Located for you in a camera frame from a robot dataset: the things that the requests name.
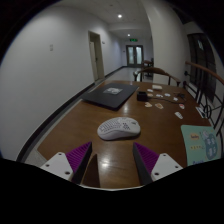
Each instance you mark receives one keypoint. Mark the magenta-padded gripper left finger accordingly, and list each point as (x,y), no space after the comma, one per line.
(60,164)

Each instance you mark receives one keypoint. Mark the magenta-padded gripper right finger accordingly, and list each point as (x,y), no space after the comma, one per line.
(163,165)

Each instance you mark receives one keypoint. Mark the white perforated computer mouse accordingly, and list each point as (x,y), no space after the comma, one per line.
(118,129)

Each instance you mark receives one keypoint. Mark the green cartoon mouse pad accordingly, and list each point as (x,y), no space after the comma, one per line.
(200,145)

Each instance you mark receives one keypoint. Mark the small cartoon sticker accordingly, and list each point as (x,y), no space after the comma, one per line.
(179,115)
(159,106)
(167,94)
(150,90)
(150,95)
(175,99)
(148,104)
(159,95)
(181,106)

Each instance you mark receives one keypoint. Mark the white paper card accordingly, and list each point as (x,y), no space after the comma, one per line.
(200,112)

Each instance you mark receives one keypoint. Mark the small black box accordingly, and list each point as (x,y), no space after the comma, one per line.
(142,96)

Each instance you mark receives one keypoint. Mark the small white flat box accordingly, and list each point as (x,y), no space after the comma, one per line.
(157,87)

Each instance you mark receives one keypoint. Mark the large black desk pad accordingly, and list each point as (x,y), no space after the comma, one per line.
(106,98)

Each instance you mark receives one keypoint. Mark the clear plastic packet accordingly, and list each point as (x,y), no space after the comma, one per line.
(112,90)

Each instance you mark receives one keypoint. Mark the wooden curved-back chair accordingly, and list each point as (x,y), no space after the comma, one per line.
(154,69)

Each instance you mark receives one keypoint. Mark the black railing with wooden handrail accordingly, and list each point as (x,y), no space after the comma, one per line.
(203,69)

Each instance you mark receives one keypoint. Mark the dark wooden chair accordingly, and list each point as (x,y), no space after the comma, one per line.
(147,62)

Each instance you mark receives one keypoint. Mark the white side door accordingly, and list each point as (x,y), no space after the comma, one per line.
(96,56)

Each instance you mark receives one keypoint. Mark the glass double door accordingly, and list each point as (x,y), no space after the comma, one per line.
(135,55)

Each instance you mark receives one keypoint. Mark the dark framed window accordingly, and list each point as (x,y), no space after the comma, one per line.
(200,56)

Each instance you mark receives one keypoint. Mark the green exit sign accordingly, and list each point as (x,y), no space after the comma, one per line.
(133,39)

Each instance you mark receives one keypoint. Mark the white wall switch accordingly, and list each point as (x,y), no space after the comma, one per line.
(51,47)

